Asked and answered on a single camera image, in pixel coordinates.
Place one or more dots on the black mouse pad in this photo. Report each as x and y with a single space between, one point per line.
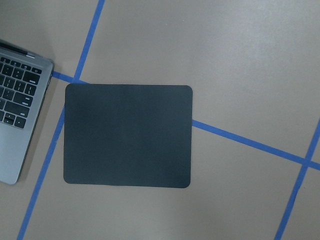
128 135

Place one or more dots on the grey laptop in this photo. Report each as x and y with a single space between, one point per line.
24 80

